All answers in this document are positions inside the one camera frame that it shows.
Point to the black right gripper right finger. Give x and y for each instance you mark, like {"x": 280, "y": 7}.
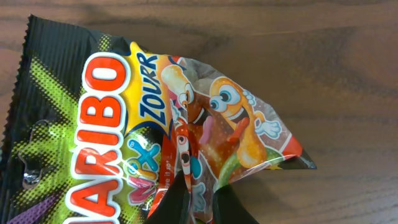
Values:
{"x": 227, "y": 208}

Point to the Haribo gummy candy bag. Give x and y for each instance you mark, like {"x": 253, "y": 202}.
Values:
{"x": 98, "y": 128}

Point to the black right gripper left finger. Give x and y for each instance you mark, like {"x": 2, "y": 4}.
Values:
{"x": 174, "y": 207}

